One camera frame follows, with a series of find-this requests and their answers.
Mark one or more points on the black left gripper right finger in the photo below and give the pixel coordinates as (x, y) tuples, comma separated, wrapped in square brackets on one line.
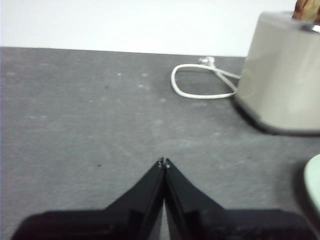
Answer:
[(195, 217)]

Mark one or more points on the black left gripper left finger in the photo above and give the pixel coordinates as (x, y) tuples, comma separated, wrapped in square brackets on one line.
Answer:
[(135, 215)]

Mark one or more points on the pale green oval plate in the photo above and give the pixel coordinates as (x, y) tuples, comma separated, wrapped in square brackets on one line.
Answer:
[(313, 182)]

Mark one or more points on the large square bread slice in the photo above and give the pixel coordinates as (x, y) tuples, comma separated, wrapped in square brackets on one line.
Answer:
[(306, 10)]

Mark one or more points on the cream two-slot toaster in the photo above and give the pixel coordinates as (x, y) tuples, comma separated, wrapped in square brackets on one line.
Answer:
[(282, 75)]

